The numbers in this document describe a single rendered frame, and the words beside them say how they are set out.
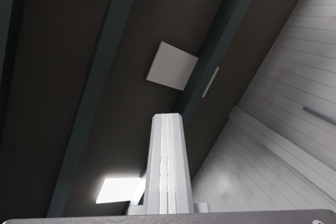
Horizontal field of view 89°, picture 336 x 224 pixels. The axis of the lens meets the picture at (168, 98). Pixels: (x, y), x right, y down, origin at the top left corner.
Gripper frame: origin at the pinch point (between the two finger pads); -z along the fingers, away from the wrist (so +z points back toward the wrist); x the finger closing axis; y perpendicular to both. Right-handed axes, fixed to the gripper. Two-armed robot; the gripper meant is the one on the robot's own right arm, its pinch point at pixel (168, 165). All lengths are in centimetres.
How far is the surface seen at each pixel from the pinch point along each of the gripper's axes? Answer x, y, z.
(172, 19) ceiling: -9, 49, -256
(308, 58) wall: -234, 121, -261
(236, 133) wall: -139, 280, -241
